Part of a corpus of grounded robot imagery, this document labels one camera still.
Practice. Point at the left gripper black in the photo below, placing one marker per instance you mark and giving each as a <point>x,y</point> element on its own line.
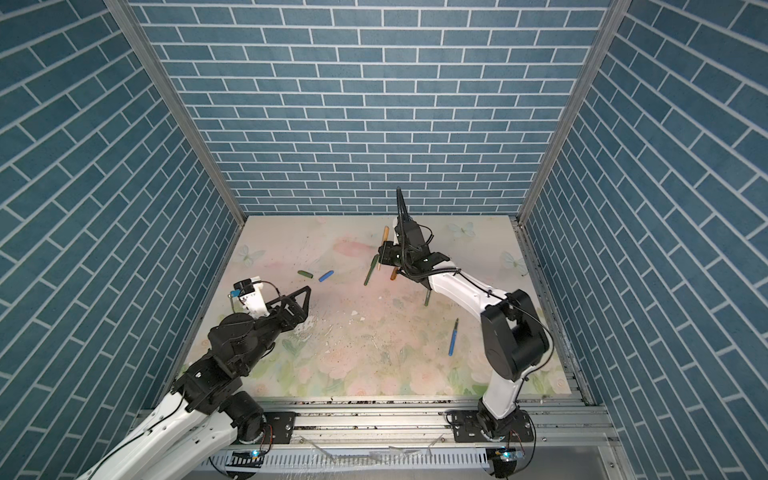
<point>289,306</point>

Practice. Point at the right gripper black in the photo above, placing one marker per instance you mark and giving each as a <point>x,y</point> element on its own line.
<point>385,251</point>

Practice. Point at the brown pen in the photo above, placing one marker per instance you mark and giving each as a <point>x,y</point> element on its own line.
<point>384,239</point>

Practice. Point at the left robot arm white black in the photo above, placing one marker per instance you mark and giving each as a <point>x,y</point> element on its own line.
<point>206,409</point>

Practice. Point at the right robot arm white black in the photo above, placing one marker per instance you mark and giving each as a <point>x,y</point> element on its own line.
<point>515,341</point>

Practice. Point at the blue pen cap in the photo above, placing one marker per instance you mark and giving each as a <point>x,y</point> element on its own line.
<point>326,276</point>

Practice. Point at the blue pen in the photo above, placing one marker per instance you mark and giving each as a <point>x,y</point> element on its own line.
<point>453,338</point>

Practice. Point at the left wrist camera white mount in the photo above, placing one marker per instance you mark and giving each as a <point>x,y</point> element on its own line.
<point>248,293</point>

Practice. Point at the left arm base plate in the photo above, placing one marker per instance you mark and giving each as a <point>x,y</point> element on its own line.
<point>269,428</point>

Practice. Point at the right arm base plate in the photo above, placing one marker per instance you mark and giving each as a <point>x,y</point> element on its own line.
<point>474,426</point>

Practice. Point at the white perforated cable tray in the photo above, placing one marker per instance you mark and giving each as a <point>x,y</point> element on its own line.
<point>314,461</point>

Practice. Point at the aluminium mounting rail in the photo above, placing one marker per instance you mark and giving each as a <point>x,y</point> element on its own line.
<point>409,424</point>

